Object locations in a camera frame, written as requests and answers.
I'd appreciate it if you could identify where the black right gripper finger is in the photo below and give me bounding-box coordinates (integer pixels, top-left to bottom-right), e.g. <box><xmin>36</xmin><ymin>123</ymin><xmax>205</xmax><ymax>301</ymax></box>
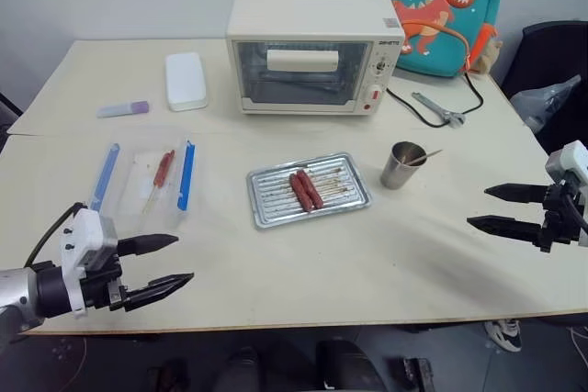
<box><xmin>483</xmin><ymin>183</ymin><xmax>553</xmax><ymax>205</ymax></box>
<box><xmin>466</xmin><ymin>214</ymin><xmax>548</xmax><ymax>248</ymax></box>

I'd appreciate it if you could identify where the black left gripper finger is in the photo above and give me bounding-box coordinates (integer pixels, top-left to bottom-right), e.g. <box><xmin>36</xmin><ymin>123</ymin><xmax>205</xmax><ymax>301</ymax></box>
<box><xmin>117</xmin><ymin>233</ymin><xmax>180</xmax><ymax>258</ymax></box>
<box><xmin>122</xmin><ymin>272</ymin><xmax>196</xmax><ymax>313</ymax></box>

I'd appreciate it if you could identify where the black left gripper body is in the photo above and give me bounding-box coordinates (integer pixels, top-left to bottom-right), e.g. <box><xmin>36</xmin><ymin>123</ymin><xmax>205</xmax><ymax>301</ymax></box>
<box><xmin>77</xmin><ymin>238</ymin><xmax>134</xmax><ymax>313</ymax></box>

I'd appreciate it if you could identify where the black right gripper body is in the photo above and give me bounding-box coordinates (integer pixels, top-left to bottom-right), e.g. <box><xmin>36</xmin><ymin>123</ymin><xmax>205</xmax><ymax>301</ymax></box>
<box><xmin>537</xmin><ymin>179</ymin><xmax>584</xmax><ymax>254</ymax></box>

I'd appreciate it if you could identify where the clear plastic container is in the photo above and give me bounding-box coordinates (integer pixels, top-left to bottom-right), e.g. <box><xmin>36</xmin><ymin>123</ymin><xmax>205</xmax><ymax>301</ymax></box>
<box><xmin>85</xmin><ymin>124</ymin><xmax>209</xmax><ymax>233</ymax></box>

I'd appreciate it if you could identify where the red skewered sausage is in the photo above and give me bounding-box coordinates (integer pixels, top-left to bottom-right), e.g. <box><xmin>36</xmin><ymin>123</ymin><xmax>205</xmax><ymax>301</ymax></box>
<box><xmin>153</xmin><ymin>149</ymin><xmax>177</xmax><ymax>188</ymax></box>

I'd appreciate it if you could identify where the light blue container clip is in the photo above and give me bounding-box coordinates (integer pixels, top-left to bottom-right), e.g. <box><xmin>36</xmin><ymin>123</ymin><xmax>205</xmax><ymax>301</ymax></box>
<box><xmin>88</xmin><ymin>142</ymin><xmax>122</xmax><ymax>213</ymax></box>

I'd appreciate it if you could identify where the grey plastic bag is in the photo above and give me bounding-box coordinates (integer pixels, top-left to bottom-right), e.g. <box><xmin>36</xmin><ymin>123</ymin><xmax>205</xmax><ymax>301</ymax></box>
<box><xmin>509</xmin><ymin>74</ymin><xmax>582</xmax><ymax>137</ymax></box>

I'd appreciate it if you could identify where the white and black sneaker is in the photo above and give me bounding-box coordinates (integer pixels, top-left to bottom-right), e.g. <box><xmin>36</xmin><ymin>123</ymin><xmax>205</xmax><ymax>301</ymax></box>
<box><xmin>483</xmin><ymin>318</ymin><xmax>524</xmax><ymax>354</ymax></box>

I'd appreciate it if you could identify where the stainless steel cup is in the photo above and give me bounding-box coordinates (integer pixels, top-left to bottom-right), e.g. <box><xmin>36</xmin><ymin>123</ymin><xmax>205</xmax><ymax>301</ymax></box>
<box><xmin>379</xmin><ymin>140</ymin><xmax>429</xmax><ymax>191</ymax></box>

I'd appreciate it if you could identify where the silver adjustable wrench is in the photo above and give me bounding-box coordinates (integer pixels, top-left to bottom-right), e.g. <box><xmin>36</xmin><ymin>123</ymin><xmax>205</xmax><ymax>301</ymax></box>
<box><xmin>411</xmin><ymin>91</ymin><xmax>468</xmax><ymax>130</ymax></box>

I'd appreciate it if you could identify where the small case with purple cap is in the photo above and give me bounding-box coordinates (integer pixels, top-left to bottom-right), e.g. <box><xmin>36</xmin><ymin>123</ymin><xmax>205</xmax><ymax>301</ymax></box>
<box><xmin>96</xmin><ymin>99</ymin><xmax>151</xmax><ymax>119</ymax></box>

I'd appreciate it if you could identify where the brown plush toy pendant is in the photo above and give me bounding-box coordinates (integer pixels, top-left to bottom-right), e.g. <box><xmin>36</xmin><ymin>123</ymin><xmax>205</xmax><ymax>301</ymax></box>
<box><xmin>471</xmin><ymin>37</ymin><xmax>504</xmax><ymax>76</ymax></box>

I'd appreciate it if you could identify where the black chair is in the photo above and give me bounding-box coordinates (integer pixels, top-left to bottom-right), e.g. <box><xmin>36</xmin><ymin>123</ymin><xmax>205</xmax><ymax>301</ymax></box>
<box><xmin>499</xmin><ymin>19</ymin><xmax>588</xmax><ymax>155</ymax></box>

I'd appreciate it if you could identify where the white rectangular box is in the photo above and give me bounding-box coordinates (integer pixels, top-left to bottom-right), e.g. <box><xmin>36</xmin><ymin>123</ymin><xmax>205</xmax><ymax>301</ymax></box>
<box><xmin>164</xmin><ymin>51</ymin><xmax>209</xmax><ymax>113</ymax></box>

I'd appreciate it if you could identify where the teal dinosaur backpack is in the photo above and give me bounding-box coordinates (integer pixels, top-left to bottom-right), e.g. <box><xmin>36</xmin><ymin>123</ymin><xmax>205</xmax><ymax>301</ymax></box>
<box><xmin>392</xmin><ymin>0</ymin><xmax>502</xmax><ymax>79</ymax></box>

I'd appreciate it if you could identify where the silver metal baking tray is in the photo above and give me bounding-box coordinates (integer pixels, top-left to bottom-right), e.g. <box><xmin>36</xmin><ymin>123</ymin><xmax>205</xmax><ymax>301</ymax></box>
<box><xmin>245</xmin><ymin>151</ymin><xmax>374</xmax><ymax>231</ymax></box>

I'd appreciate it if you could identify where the dark boxy shape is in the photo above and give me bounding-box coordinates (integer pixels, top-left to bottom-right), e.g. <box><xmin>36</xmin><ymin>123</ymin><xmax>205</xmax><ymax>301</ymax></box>
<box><xmin>389</xmin><ymin>356</ymin><xmax>436</xmax><ymax>392</ymax></box>

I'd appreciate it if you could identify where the cream toaster oven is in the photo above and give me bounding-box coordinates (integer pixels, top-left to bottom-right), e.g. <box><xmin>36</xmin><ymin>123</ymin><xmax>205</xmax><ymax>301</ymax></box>
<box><xmin>224</xmin><ymin>0</ymin><xmax>407</xmax><ymax>117</ymax></box>

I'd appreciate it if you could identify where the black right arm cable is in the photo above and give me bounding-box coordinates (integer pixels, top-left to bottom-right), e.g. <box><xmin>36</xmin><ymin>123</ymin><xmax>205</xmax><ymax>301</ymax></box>
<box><xmin>565</xmin><ymin>183</ymin><xmax>588</xmax><ymax>233</ymax></box>

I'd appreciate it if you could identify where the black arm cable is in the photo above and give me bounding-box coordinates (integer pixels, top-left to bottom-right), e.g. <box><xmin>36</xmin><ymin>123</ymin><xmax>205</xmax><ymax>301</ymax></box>
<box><xmin>23</xmin><ymin>201</ymin><xmax>88</xmax><ymax>270</ymax></box>
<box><xmin>565</xmin><ymin>183</ymin><xmax>588</xmax><ymax>233</ymax></box>

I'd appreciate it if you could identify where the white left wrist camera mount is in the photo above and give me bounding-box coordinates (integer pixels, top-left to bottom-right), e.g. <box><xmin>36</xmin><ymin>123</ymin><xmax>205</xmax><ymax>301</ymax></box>
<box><xmin>57</xmin><ymin>207</ymin><xmax>120</xmax><ymax>320</ymax></box>

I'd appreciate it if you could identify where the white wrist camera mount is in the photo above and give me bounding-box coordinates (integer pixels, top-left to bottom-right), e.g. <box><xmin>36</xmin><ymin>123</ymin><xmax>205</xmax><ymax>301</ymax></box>
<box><xmin>545</xmin><ymin>140</ymin><xmax>588</xmax><ymax>192</ymax></box>
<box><xmin>57</xmin><ymin>207</ymin><xmax>120</xmax><ymax>320</ymax></box>

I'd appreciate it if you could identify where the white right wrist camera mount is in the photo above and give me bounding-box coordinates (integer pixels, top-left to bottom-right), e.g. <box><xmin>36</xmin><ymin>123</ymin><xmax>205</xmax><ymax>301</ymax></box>
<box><xmin>545</xmin><ymin>140</ymin><xmax>588</xmax><ymax>192</ymax></box>

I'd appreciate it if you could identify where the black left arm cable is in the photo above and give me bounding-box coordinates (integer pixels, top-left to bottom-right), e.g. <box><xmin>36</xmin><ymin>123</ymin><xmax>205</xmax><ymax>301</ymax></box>
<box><xmin>23</xmin><ymin>201</ymin><xmax>88</xmax><ymax>270</ymax></box>

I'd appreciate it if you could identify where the black oven power cable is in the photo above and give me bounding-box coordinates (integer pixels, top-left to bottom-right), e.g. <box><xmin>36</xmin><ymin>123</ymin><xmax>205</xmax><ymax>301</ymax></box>
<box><xmin>385</xmin><ymin>68</ymin><xmax>486</xmax><ymax>129</ymax></box>

